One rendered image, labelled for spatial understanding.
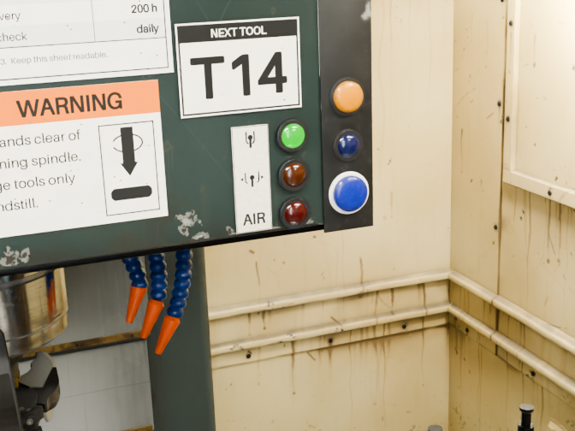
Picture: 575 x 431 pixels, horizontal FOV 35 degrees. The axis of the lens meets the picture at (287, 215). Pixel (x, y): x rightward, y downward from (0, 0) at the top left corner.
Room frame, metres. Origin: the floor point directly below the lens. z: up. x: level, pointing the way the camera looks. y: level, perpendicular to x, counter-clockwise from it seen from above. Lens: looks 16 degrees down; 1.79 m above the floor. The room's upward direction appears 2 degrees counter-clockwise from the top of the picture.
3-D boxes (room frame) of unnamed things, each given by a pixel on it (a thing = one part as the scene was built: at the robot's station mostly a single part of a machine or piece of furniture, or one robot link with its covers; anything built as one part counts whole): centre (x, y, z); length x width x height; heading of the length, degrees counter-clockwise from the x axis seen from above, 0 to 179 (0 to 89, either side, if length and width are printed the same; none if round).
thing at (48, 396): (0.76, 0.24, 1.41); 0.09 x 0.05 x 0.02; 176
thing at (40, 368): (0.81, 0.24, 1.39); 0.09 x 0.03 x 0.06; 176
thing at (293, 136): (0.71, -0.01, 1.66); 0.02 x 0.01 x 0.02; 110
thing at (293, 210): (0.71, -0.01, 1.59); 0.02 x 0.01 x 0.02; 110
